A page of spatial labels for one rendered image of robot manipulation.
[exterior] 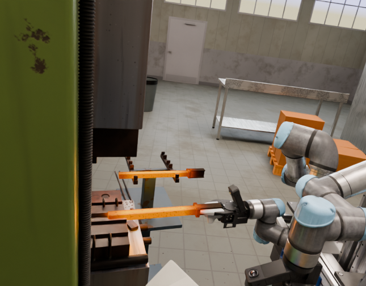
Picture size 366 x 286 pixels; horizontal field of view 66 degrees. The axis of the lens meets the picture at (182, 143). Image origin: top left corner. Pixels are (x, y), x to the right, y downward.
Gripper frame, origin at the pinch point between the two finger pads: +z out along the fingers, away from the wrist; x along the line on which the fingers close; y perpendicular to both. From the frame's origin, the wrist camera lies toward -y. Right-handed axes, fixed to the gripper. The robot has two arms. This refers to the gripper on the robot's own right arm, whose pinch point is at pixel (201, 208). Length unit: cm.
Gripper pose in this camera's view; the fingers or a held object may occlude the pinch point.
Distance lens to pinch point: 108.0
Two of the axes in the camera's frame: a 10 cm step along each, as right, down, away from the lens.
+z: -9.5, 0.0, -3.1
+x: -2.9, -3.8, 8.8
